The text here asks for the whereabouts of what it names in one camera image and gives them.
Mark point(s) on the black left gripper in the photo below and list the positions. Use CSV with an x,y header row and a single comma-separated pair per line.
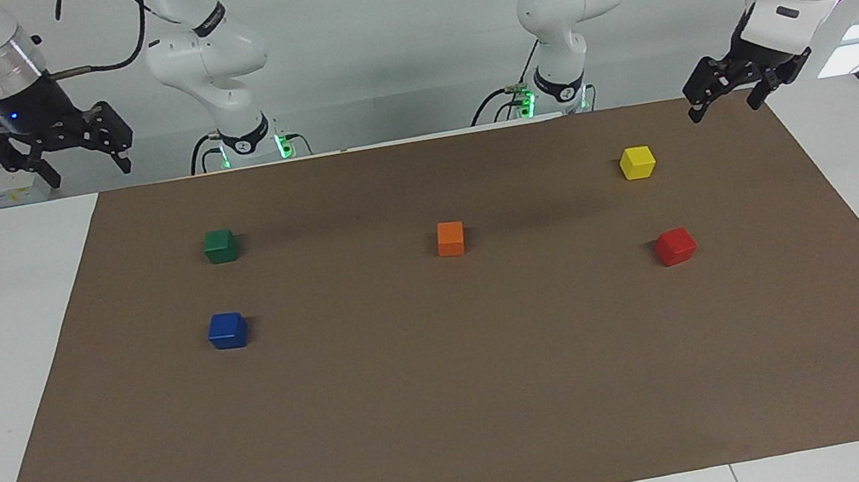
x,y
753,50

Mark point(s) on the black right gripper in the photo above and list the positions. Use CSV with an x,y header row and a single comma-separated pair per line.
x,y
34,114

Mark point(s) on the red cube block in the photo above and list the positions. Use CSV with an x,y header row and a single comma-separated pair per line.
x,y
676,247

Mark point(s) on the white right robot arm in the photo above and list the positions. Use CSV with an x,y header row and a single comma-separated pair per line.
x,y
210,51

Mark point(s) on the yellow cube block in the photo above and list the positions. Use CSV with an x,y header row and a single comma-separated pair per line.
x,y
638,163

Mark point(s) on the green cube block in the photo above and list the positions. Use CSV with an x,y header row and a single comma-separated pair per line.
x,y
221,246

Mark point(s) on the blue cube block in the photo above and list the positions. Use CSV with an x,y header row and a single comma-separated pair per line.
x,y
227,331

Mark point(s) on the orange cube block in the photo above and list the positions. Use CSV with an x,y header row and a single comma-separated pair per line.
x,y
450,238

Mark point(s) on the white box with yellow labels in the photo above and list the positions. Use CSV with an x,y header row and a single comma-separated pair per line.
x,y
0,195

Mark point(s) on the brown table mat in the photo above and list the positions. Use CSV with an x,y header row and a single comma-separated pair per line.
x,y
455,401

